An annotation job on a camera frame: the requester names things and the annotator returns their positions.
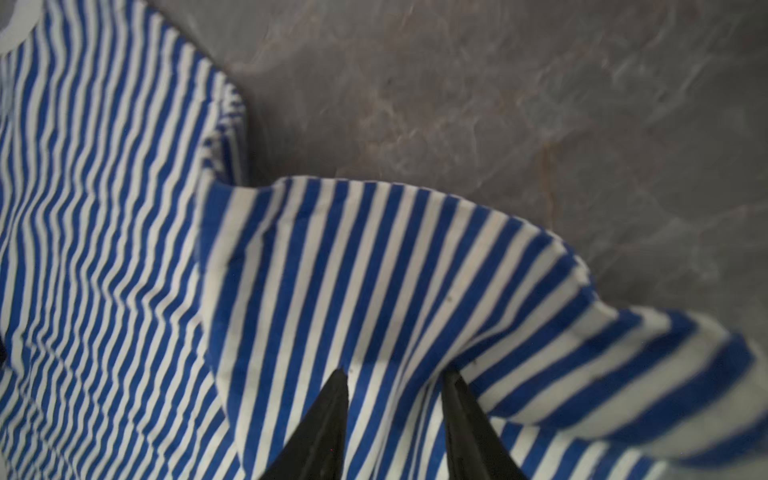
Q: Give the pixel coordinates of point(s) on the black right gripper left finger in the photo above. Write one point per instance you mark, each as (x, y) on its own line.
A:
(317, 447)

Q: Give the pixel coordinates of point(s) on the blue white striped tank top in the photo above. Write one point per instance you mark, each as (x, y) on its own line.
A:
(162, 320)

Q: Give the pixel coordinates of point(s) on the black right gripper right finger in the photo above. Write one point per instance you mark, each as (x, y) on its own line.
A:
(473, 448)

